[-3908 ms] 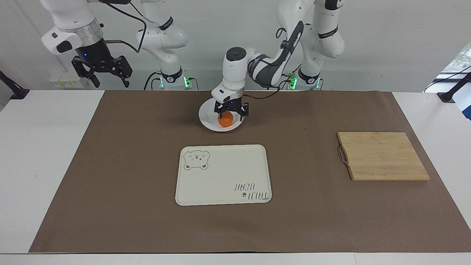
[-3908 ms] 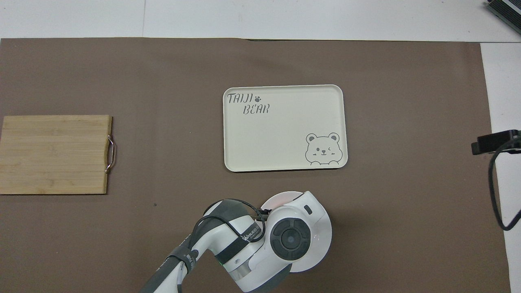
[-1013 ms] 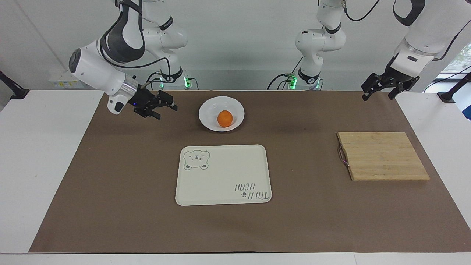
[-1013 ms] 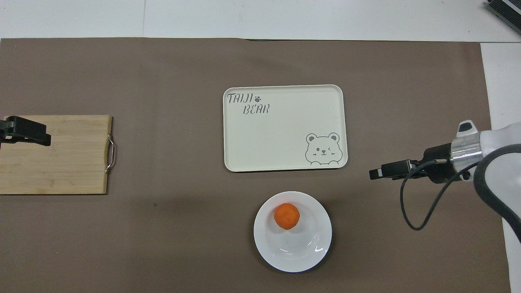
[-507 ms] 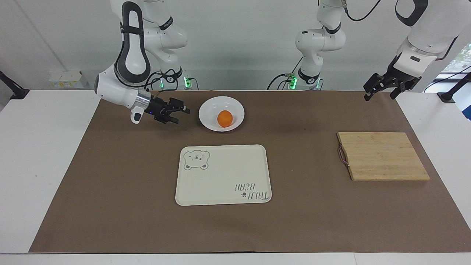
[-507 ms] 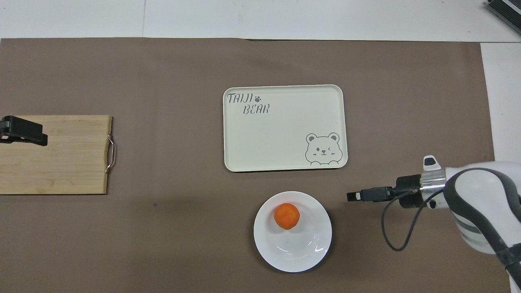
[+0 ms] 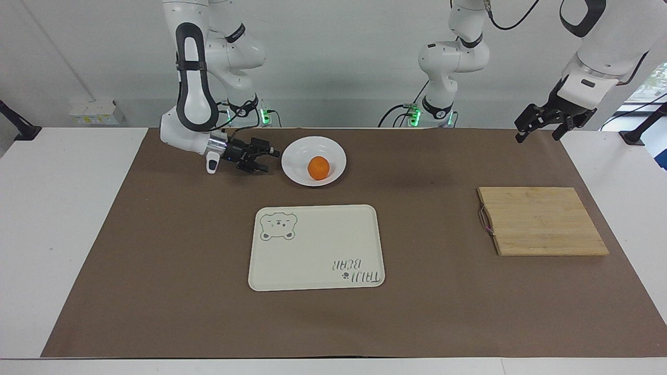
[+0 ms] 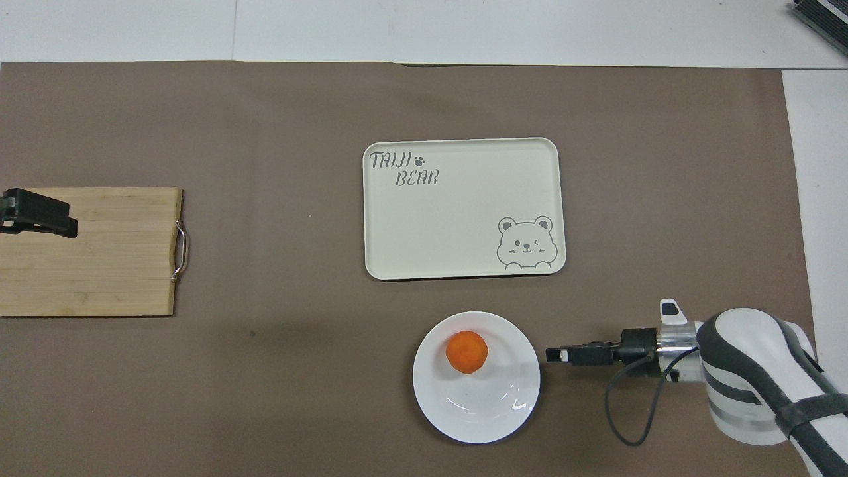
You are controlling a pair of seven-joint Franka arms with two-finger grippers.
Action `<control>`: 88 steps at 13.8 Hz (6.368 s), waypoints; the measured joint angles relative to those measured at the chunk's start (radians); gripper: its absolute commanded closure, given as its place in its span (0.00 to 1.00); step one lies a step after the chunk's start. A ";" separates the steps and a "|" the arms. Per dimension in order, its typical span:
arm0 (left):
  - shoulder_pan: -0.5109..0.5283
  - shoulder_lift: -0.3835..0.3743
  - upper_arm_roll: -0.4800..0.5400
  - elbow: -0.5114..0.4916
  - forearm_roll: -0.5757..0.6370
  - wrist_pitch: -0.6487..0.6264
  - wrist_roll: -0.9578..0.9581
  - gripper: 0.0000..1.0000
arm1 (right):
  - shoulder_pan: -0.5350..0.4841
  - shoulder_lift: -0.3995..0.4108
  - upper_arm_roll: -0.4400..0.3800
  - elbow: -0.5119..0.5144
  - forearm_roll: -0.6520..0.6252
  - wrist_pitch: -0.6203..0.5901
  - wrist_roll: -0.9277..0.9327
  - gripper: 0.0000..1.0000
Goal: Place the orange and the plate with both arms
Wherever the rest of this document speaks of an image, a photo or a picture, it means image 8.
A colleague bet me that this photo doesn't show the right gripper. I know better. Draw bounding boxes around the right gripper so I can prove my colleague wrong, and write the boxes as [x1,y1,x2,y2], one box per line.
[611,329,659,366]

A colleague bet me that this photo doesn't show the white round plate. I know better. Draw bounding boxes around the white round plate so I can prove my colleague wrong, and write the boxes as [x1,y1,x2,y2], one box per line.
[412,311,541,445]

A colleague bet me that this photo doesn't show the black stand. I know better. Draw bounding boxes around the black stand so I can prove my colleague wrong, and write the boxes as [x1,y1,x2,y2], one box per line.
[791,0,848,55]

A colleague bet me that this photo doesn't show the cream tray with bear print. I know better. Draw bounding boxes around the cream tray with bear print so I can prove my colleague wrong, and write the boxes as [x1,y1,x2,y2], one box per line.
[362,137,567,281]

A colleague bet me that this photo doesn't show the wooden cutting board metal handle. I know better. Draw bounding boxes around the wooden cutting board metal handle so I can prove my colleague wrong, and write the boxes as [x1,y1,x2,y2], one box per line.
[0,187,189,317]

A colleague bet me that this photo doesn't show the orange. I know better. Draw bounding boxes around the orange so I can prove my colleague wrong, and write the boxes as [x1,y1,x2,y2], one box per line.
[445,330,490,375]

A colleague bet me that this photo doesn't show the black cable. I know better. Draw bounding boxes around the black cable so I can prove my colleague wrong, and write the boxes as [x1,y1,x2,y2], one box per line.
[604,348,700,447]

